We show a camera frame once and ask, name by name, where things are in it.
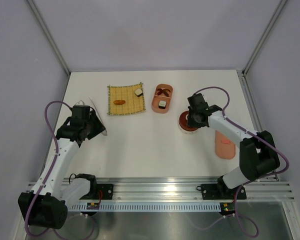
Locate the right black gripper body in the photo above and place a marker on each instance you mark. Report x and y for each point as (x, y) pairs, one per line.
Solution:
(192, 121)

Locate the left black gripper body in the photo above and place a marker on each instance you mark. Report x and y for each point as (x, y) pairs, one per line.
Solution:
(86, 125)

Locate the red round bowl lid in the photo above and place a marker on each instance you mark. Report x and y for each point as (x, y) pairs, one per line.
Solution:
(183, 118)

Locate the white black sushi cube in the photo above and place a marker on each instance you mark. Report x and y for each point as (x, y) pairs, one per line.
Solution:
(162, 104)

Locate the curved red sausage piece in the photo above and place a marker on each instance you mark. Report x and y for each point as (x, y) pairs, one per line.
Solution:
(162, 91)

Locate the dark red sausage piece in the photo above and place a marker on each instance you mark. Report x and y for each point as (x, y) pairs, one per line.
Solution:
(166, 93)

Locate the pink lunch box lid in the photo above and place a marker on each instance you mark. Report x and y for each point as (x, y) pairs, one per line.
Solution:
(224, 147)

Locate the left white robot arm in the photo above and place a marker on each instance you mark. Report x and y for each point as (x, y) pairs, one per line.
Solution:
(46, 204)

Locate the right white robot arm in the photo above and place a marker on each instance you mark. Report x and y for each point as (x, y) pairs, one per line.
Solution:
(257, 155)

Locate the pink oval lunch box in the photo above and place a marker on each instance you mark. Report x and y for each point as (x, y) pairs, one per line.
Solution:
(162, 92)

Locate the round metal bowl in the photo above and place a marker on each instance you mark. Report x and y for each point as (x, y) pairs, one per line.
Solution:
(187, 130)

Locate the orange carrot piece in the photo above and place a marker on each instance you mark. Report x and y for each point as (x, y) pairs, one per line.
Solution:
(119, 102)

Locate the yellow bamboo mat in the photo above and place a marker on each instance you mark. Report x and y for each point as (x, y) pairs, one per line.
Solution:
(133, 104)

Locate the white brown sushi cube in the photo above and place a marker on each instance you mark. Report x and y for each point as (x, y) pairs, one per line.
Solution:
(138, 92)

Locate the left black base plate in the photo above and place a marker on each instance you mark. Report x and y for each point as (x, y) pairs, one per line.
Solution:
(105, 191)

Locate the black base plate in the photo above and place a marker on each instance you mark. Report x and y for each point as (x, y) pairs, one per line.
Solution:
(210, 191)
(105, 191)

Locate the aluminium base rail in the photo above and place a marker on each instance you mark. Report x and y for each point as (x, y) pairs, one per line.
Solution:
(183, 189)

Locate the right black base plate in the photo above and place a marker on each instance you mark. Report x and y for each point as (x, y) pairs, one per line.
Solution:
(210, 191)

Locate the white slotted cable duct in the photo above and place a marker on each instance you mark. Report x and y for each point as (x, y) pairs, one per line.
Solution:
(156, 207)

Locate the left aluminium frame post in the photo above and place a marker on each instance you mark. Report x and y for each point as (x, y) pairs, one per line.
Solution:
(47, 34)

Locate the aluminium frame post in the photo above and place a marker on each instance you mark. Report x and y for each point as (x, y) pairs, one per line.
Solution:
(47, 34)
(264, 36)

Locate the right aluminium frame post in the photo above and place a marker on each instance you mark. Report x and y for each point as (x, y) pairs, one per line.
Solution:
(264, 36)

